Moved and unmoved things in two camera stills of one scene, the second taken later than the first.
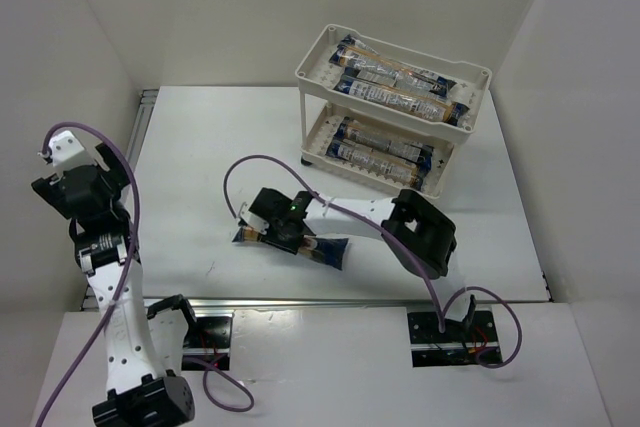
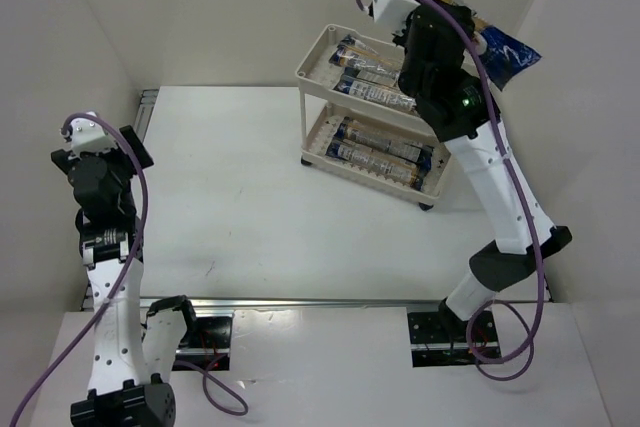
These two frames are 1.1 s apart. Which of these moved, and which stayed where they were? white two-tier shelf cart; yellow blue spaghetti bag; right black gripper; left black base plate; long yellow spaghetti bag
Moved: right black gripper; yellow blue spaghetti bag
Stayed: long yellow spaghetti bag; white two-tier shelf cart; left black base plate
